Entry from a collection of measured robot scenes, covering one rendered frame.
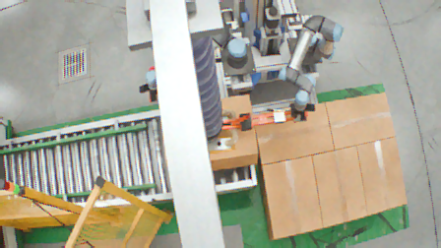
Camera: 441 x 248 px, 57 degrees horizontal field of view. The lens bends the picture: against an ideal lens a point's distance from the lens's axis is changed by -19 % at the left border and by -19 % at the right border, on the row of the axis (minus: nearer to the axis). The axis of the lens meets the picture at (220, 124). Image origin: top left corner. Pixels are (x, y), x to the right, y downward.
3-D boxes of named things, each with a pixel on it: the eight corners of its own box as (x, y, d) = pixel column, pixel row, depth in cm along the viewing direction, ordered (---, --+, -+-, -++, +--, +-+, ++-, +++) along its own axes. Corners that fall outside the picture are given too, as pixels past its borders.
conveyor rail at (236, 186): (7, 217, 376) (-2, 216, 358) (6, 212, 377) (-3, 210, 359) (252, 188, 377) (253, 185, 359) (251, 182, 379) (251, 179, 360)
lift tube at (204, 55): (181, 134, 267) (137, 38, 147) (175, 92, 274) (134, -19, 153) (225, 126, 267) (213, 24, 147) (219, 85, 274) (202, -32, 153)
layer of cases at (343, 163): (270, 240, 391) (274, 239, 352) (251, 127, 417) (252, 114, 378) (393, 208, 392) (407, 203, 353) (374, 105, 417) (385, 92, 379)
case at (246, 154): (174, 175, 355) (166, 166, 317) (167, 123, 366) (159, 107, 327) (257, 163, 355) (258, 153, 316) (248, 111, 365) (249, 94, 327)
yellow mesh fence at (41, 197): (23, 231, 412) (-116, 216, 209) (22, 222, 415) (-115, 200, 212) (123, 225, 413) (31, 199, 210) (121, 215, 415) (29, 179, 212)
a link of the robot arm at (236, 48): (237, 65, 326) (237, 57, 313) (222, 52, 328) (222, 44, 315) (250, 53, 327) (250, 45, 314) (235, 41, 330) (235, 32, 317)
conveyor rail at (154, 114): (1, 152, 393) (-8, 148, 374) (0, 147, 394) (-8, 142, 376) (237, 108, 394) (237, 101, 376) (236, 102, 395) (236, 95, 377)
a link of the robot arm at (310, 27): (307, 7, 275) (277, 77, 280) (324, 15, 273) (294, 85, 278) (308, 10, 286) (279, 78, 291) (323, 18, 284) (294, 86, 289)
